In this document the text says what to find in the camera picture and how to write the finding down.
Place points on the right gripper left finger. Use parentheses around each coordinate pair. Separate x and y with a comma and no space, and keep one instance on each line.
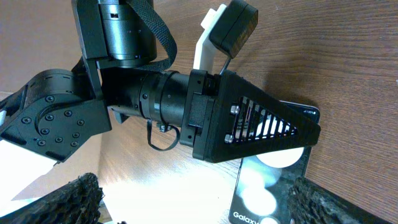
(76,202)

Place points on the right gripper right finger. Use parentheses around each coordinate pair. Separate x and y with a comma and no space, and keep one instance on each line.
(310,203)

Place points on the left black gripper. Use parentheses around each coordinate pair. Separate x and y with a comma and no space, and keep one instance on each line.
(226,117)

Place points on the black Galaxy smartphone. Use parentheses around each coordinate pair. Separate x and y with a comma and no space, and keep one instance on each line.
(262,185)

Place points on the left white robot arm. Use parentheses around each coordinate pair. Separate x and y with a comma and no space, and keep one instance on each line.
(125,70)

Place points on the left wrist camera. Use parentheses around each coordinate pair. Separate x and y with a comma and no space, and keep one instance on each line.
(225,29)

